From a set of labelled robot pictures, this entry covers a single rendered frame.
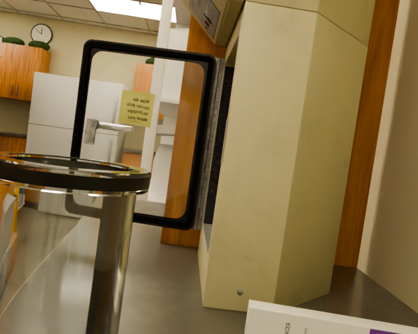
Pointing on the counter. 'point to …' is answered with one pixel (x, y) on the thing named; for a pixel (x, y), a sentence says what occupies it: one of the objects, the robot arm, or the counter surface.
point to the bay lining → (218, 145)
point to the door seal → (200, 124)
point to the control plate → (198, 7)
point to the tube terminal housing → (285, 151)
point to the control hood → (227, 22)
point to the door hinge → (210, 143)
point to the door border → (197, 124)
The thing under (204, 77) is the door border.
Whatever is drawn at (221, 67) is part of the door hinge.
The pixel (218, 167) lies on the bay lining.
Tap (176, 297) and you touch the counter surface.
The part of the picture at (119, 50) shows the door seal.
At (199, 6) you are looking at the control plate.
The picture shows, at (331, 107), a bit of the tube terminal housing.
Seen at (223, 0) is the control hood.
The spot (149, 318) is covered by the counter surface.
